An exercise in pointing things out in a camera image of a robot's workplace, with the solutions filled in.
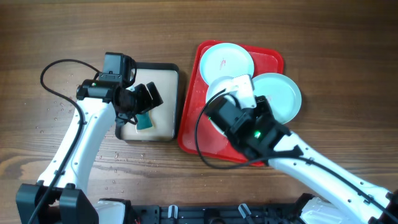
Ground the green dish sponge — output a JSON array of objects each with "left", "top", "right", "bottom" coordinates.
[{"left": 136, "top": 112, "right": 153, "bottom": 131}]

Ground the white plate bottom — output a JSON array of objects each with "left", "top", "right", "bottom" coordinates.
[{"left": 205, "top": 75, "right": 240, "bottom": 136}]

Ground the light blue plate top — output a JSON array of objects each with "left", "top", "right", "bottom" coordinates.
[{"left": 199, "top": 43, "right": 254, "bottom": 85}]

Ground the light blue plate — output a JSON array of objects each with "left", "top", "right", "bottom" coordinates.
[
  {"left": 252, "top": 73, "right": 302, "bottom": 124},
  {"left": 199, "top": 43, "right": 254, "bottom": 85}
]

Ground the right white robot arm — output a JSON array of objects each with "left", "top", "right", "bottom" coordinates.
[{"left": 202, "top": 95, "right": 397, "bottom": 223}]

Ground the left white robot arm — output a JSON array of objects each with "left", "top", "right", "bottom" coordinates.
[{"left": 16, "top": 52, "right": 163, "bottom": 223}]

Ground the black rectangular water tray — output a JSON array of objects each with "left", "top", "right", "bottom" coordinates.
[{"left": 115, "top": 62, "right": 179, "bottom": 141}]

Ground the red plastic tray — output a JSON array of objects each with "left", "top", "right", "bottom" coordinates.
[{"left": 177, "top": 40, "right": 284, "bottom": 164}]

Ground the right black cable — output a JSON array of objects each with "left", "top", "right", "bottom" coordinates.
[{"left": 194, "top": 88, "right": 398, "bottom": 223}]

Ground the black cable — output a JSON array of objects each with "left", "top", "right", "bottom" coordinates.
[
  {"left": 27, "top": 58, "right": 103, "bottom": 224},
  {"left": 194, "top": 88, "right": 398, "bottom": 223}
]

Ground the left black cable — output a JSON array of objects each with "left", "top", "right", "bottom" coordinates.
[{"left": 27, "top": 58, "right": 103, "bottom": 224}]

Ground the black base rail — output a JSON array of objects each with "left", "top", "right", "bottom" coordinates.
[{"left": 126, "top": 203, "right": 304, "bottom": 224}]

